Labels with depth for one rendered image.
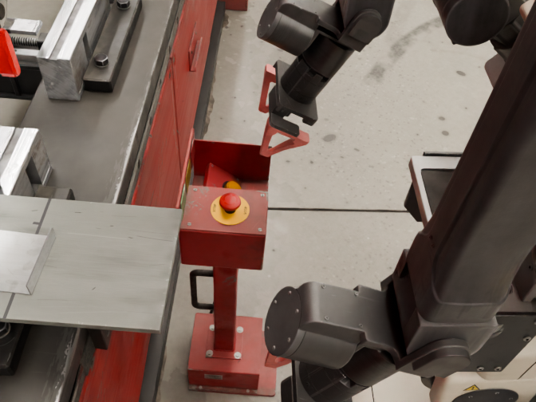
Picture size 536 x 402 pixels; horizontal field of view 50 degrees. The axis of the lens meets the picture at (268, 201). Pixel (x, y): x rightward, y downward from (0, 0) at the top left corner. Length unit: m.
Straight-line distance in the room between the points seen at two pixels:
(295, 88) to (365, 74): 1.89
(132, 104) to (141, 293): 0.50
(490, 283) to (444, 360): 0.08
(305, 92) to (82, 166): 0.42
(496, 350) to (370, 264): 1.22
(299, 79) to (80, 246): 0.37
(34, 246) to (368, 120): 1.87
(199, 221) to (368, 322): 0.62
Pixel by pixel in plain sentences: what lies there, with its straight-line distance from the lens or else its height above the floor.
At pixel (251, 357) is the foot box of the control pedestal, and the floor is 0.12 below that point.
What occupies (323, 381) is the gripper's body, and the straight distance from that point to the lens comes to 0.54.
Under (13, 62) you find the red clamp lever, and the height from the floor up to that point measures 1.18.
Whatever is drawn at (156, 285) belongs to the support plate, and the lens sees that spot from 0.71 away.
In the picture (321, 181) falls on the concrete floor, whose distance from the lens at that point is 2.17.
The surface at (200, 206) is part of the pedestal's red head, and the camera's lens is 1.06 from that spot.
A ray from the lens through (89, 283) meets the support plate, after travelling 0.73.
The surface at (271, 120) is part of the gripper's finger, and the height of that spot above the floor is 1.07.
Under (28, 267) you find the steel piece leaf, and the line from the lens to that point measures 0.76.
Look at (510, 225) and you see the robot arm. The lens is 0.36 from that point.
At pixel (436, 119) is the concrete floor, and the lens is 2.56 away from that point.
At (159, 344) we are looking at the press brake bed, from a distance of 1.73.
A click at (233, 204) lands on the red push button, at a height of 0.81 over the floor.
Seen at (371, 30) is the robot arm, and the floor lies 1.21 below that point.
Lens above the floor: 1.61
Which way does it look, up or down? 51 degrees down
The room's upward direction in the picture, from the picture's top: 6 degrees clockwise
